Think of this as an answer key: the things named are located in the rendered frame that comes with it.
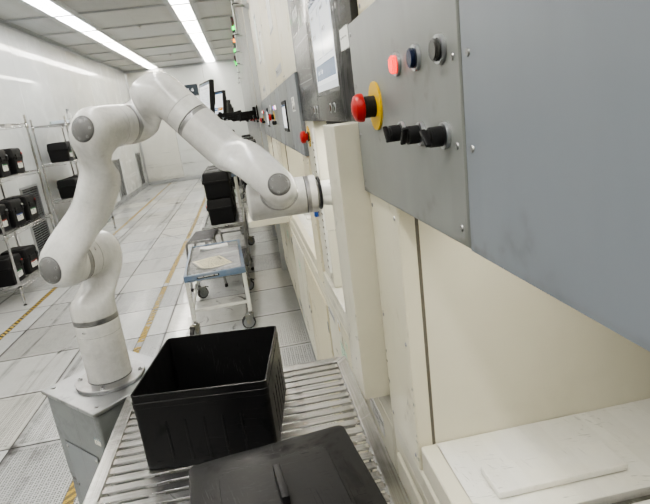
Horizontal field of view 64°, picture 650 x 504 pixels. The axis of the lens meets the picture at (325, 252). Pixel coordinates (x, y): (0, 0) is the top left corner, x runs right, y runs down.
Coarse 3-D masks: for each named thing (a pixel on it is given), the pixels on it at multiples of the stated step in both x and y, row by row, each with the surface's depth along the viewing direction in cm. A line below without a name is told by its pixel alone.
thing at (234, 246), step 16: (192, 256) 404; (208, 256) 398; (224, 256) 392; (240, 256) 384; (192, 272) 359; (208, 272) 354; (224, 272) 355; (240, 272) 357; (192, 304) 357; (224, 304) 362; (192, 320) 360
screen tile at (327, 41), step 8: (320, 0) 108; (320, 8) 109; (328, 8) 101; (320, 16) 111; (328, 16) 102; (320, 24) 112; (328, 24) 104; (328, 32) 105; (328, 40) 106; (328, 48) 108
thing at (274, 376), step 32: (160, 352) 122; (192, 352) 130; (224, 352) 130; (256, 352) 130; (160, 384) 119; (192, 384) 132; (224, 384) 132; (256, 384) 102; (160, 416) 104; (192, 416) 104; (224, 416) 104; (256, 416) 104; (160, 448) 106; (192, 448) 106; (224, 448) 106
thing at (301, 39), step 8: (304, 24) 135; (296, 32) 153; (304, 32) 137; (344, 32) 91; (296, 40) 156; (304, 40) 140; (344, 40) 92; (296, 48) 159; (304, 48) 142; (344, 48) 93; (296, 56) 162; (304, 56) 145; (336, 56) 101; (304, 64) 147; (304, 72) 150; (312, 72) 135; (304, 80) 153; (312, 80) 137; (304, 88) 156; (336, 88) 106; (320, 96) 128; (344, 352) 162
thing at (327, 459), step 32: (256, 448) 93; (288, 448) 92; (320, 448) 91; (352, 448) 90; (192, 480) 87; (224, 480) 86; (256, 480) 85; (288, 480) 84; (320, 480) 83; (352, 480) 82
